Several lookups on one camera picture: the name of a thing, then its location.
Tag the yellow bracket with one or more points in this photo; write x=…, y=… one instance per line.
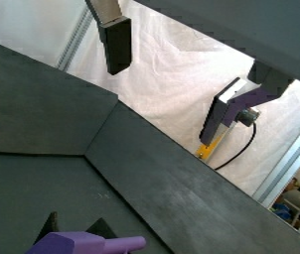
x=206, y=150

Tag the purple three prong object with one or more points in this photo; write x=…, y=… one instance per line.
x=85, y=243

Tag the black curved fixture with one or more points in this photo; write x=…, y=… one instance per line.
x=100, y=228

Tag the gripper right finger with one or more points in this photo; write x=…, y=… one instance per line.
x=264, y=85

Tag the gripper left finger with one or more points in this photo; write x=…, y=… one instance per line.
x=115, y=28

